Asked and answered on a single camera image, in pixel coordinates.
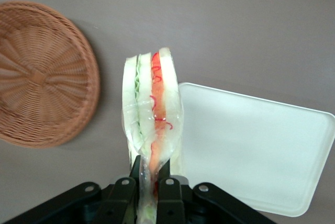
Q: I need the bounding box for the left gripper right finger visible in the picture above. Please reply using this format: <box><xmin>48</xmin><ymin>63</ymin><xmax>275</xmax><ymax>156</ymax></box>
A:
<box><xmin>156</xmin><ymin>159</ymin><xmax>187</xmax><ymax>224</ymax></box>

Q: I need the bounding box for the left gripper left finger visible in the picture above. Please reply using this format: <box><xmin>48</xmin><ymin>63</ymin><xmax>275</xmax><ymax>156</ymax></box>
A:
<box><xmin>95</xmin><ymin>155</ymin><xmax>142</xmax><ymax>224</ymax></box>

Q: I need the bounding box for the triangle sandwich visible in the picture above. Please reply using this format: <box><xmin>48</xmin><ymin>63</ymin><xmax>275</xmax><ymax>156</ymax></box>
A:
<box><xmin>121</xmin><ymin>47</ymin><xmax>189</xmax><ymax>224</ymax></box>

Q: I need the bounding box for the cream plastic tray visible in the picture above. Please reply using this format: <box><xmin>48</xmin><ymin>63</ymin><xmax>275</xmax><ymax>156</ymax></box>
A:
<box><xmin>177</xmin><ymin>82</ymin><xmax>335</xmax><ymax>218</ymax></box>

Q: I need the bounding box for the round brown wicker basket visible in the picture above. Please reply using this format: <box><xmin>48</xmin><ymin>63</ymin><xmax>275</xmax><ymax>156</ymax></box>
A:
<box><xmin>0</xmin><ymin>0</ymin><xmax>101</xmax><ymax>148</ymax></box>

